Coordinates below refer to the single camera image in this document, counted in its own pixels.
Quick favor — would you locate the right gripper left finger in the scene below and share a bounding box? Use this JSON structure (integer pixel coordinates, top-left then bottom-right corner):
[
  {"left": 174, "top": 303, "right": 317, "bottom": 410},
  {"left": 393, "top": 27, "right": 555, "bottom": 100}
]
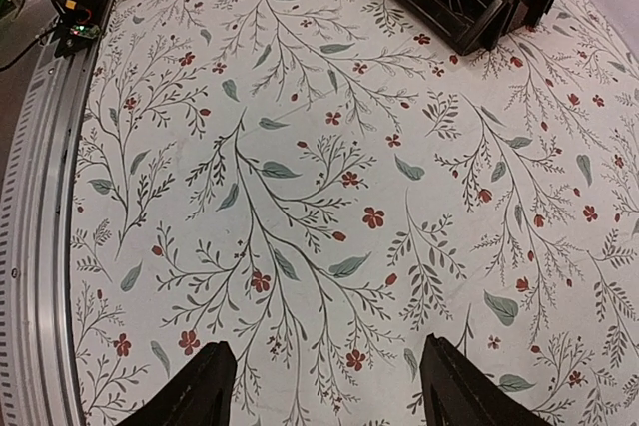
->
[{"left": 120, "top": 341, "right": 237, "bottom": 426}]

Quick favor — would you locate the aluminium front rail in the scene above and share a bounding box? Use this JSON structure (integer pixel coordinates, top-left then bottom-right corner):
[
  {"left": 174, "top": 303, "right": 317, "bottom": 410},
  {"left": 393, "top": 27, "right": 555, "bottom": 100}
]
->
[{"left": 0, "top": 0, "right": 139, "bottom": 426}]

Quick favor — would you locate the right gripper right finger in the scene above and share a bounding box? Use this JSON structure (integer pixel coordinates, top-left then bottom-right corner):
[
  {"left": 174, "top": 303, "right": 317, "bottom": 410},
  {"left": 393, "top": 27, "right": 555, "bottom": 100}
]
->
[{"left": 419, "top": 334, "right": 547, "bottom": 426}]

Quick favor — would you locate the floral tablecloth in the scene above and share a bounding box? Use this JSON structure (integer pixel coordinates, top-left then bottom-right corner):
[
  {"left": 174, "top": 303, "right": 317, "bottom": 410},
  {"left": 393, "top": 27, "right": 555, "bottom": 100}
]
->
[{"left": 70, "top": 0, "right": 638, "bottom": 425}]

